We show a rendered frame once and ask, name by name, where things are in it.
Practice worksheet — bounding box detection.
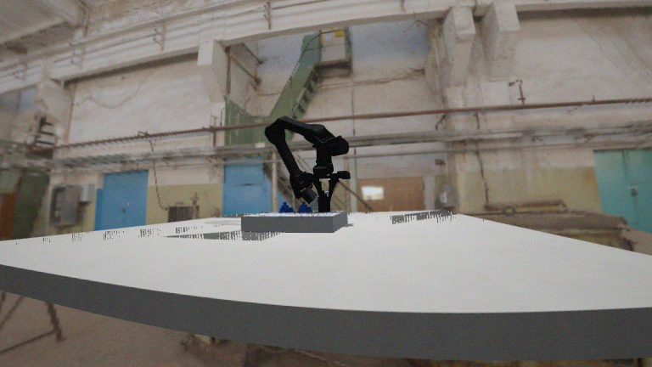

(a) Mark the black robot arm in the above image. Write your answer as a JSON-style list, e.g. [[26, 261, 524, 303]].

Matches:
[[265, 116, 349, 205]]

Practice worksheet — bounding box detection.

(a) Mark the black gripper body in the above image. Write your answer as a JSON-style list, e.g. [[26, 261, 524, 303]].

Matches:
[[299, 157, 351, 181]]

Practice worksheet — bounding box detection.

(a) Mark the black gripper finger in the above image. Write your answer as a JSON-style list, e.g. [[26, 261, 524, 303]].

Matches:
[[329, 180, 340, 200], [310, 181, 322, 196]]

